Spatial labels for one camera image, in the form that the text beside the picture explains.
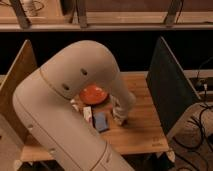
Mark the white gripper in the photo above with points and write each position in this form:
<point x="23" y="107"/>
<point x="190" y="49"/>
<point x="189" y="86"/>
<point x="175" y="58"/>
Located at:
<point x="119" y="117"/>

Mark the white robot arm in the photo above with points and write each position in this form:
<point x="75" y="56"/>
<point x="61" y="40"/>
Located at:
<point x="42" y="101"/>

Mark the blue sponge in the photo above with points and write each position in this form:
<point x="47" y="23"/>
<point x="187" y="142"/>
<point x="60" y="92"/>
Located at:
<point x="100" y="122"/>

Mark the white and red box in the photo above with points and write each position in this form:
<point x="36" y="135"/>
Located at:
<point x="88" y="116"/>

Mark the orange round plate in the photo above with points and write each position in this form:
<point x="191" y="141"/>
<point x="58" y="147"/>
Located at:
<point x="93" y="95"/>

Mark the white bottle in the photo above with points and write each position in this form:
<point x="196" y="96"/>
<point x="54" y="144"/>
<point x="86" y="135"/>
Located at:
<point x="74" y="105"/>

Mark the right dark divider panel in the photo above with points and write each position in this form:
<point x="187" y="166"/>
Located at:
<point x="173" y="95"/>

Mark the left wooden divider panel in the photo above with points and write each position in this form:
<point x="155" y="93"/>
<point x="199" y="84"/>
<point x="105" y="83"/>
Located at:
<point x="22" y="66"/>

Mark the metal shelf frame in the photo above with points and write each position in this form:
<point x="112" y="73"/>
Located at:
<point x="105" y="15"/>

